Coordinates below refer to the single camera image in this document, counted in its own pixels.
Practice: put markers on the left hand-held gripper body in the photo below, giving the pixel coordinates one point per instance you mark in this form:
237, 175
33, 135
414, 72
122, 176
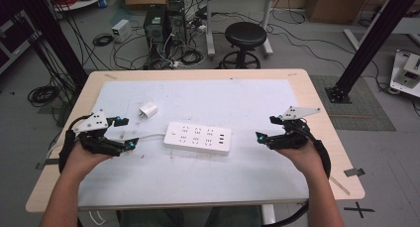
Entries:
95, 142

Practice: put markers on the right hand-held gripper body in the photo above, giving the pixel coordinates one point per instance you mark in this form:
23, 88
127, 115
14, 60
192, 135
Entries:
290, 136

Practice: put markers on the white charger adapter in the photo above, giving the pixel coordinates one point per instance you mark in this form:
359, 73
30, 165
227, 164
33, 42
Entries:
148, 110

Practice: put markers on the white power strip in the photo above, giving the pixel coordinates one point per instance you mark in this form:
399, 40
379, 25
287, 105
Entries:
198, 148

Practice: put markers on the person's left hand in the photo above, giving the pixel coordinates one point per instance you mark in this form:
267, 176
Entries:
82, 161

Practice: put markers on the person's right hand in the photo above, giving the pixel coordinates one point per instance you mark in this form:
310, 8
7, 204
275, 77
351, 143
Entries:
302, 157

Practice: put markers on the grey tape piece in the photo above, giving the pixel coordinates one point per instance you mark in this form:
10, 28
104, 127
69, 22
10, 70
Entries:
354, 171
46, 163

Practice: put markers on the person's dark pants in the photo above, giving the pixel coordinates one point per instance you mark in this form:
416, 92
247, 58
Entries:
152, 218

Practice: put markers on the pale blue table mat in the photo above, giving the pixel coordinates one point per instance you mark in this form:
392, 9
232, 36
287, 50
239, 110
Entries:
198, 184

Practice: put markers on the white table leg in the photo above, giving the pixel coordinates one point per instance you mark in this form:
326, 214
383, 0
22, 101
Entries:
268, 215

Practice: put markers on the grey floor mat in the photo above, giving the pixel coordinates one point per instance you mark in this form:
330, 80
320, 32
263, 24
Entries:
363, 104

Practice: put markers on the black round stool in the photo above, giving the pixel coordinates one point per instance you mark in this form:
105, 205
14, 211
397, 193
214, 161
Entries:
246, 34

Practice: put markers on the white bench power supply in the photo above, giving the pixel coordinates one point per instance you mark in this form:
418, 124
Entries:
121, 29

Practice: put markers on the black computer tower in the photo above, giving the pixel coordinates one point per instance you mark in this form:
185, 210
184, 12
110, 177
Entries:
155, 28
176, 20

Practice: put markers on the black metal stand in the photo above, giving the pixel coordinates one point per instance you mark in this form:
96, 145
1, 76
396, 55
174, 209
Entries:
373, 38
56, 38

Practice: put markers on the round white table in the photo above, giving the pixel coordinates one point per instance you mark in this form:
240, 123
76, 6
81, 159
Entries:
82, 0

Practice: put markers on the large cardboard box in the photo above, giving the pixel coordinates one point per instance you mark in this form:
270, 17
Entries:
336, 5

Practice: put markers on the white equipment board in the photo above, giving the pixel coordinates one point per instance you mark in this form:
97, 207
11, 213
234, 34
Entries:
407, 71

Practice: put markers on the dark cabinet with grey frame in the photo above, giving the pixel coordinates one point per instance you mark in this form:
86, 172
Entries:
13, 38

